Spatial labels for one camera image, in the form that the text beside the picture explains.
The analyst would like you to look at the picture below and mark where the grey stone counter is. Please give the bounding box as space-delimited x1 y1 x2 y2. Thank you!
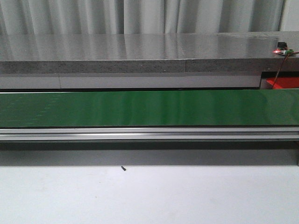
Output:
0 31 299 74

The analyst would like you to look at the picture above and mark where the green conveyor belt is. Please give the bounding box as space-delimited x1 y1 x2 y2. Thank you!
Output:
0 89 299 128

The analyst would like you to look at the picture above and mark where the red plastic tray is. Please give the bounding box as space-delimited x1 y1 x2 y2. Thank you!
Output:
263 77 299 89

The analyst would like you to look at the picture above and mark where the small green circuit board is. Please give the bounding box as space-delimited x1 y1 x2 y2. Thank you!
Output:
273 48 295 56

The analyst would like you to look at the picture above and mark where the small black sensor cube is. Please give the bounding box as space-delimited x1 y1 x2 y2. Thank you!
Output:
277 42 288 50

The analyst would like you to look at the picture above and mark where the grey curtain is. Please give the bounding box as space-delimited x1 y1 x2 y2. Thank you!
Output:
0 0 285 35

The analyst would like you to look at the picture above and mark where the aluminium conveyor frame rail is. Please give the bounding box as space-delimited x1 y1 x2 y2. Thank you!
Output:
0 127 299 167

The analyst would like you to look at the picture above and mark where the red black wire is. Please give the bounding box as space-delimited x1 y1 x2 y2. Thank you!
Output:
270 52 299 90

